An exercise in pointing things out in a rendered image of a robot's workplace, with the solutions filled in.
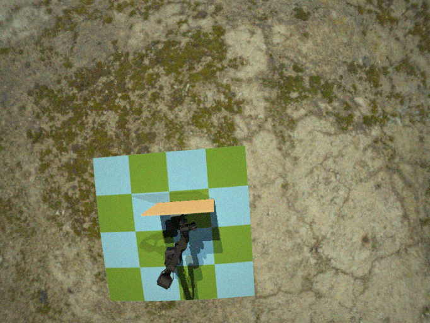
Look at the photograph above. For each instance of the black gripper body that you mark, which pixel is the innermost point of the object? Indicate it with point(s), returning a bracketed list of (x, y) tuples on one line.
[(184, 229)]

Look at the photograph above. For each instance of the orange flat board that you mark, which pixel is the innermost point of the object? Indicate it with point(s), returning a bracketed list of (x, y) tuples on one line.
[(181, 207)]

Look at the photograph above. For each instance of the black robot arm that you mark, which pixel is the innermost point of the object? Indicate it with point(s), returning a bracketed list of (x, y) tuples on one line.
[(164, 279)]

